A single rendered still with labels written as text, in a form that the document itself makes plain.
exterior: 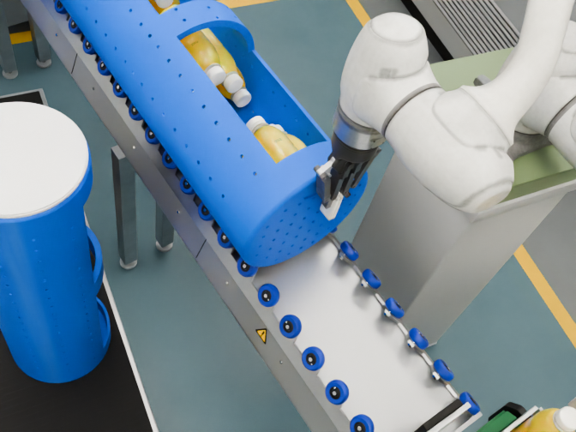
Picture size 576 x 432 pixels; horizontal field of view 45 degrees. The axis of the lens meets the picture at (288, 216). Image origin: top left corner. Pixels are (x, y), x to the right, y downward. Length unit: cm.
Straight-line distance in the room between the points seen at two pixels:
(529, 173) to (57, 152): 98
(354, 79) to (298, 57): 221
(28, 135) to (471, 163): 90
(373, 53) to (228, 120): 40
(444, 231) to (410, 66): 81
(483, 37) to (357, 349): 195
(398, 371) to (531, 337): 135
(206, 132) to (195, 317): 120
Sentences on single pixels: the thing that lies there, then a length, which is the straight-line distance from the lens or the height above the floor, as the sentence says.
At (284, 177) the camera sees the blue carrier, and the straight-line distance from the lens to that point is 118.
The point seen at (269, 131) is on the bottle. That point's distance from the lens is 130.
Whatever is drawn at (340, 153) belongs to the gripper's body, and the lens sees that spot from 109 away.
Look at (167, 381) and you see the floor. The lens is 229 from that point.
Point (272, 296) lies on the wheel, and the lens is 134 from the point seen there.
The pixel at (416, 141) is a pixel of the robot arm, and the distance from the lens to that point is 91.
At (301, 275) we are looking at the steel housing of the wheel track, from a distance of 143.
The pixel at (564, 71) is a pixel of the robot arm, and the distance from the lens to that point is 146.
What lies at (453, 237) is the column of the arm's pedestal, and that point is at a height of 86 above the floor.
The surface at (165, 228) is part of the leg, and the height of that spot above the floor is 16.
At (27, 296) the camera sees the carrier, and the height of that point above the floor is 72.
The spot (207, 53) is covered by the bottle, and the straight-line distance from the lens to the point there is 142.
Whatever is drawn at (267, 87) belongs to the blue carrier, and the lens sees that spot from 153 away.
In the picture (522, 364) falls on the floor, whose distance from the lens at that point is 263.
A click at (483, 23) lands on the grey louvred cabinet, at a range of 308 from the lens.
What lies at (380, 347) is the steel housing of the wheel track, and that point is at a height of 93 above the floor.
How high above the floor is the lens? 216
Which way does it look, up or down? 56 degrees down
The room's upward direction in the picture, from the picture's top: 17 degrees clockwise
